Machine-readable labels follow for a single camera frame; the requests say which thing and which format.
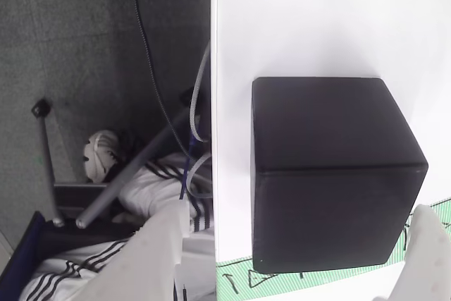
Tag thin grey metal leg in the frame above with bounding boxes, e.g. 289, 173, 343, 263
30, 98, 66, 228

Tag blue cable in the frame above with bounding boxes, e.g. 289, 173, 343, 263
178, 128, 197, 207

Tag green paper strip with arrows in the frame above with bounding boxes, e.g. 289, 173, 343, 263
215, 197, 451, 297

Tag thick grey metal tube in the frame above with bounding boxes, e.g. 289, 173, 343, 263
75, 110, 191, 230

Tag black cube block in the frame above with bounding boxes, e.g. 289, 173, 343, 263
250, 76, 430, 276

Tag grey braided cable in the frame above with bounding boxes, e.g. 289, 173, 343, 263
188, 42, 213, 144

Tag translucent white cable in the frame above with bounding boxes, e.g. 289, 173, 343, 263
185, 152, 213, 203

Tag person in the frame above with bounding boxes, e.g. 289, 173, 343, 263
19, 129, 216, 301

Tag black chair with blue edge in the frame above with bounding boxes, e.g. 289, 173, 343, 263
5, 180, 145, 283

